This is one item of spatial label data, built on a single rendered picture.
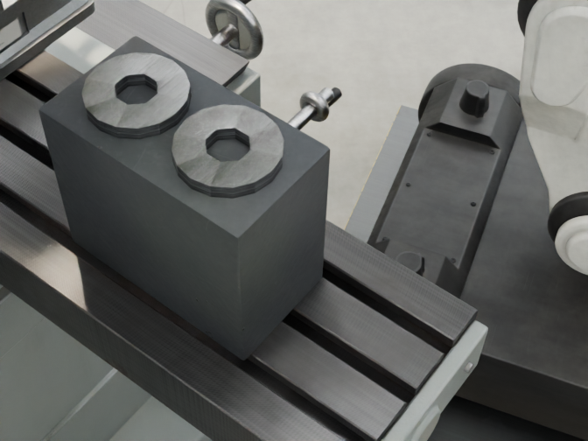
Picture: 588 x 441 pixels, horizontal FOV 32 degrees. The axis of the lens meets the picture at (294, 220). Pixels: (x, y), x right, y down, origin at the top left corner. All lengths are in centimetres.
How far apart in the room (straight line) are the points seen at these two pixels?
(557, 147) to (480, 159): 27
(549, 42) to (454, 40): 152
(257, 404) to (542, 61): 50
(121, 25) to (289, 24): 116
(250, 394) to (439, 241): 61
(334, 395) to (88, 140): 31
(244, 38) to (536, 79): 63
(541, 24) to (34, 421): 88
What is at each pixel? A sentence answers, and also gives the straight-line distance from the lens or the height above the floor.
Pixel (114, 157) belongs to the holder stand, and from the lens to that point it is 83.
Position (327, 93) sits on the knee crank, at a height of 53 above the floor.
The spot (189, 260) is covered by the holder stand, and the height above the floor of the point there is 105.
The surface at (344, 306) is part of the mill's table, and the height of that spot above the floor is 94.
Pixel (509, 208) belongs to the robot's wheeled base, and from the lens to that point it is 154.
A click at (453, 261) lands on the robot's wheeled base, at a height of 59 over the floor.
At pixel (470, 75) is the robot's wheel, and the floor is 60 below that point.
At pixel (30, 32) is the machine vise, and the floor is 96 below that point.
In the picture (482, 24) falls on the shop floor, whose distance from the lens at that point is 270.
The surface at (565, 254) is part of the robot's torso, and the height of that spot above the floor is 66.
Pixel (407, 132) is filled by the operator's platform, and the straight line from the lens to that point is 184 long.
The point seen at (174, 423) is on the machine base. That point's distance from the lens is 173.
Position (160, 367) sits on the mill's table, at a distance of 93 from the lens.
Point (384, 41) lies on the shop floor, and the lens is 261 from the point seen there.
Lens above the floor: 174
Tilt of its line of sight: 52 degrees down
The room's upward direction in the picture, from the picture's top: 1 degrees clockwise
